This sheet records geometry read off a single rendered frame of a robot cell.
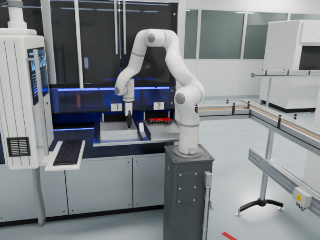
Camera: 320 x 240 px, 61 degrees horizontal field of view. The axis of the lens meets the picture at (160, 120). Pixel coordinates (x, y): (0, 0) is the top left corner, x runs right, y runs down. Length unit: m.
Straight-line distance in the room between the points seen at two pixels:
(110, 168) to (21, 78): 1.10
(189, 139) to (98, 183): 1.05
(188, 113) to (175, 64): 0.30
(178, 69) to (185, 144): 0.45
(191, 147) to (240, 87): 6.15
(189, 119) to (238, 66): 6.07
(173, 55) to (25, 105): 0.87
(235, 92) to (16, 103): 6.58
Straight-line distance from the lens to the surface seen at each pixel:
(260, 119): 2.55
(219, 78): 7.44
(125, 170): 2.38
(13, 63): 1.63
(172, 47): 1.70
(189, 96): 1.54
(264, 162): 2.59
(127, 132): 1.97
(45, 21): 2.15
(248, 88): 7.87
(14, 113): 1.69
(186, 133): 1.65
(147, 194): 2.53
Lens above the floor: 1.55
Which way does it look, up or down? 17 degrees down
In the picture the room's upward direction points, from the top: 1 degrees clockwise
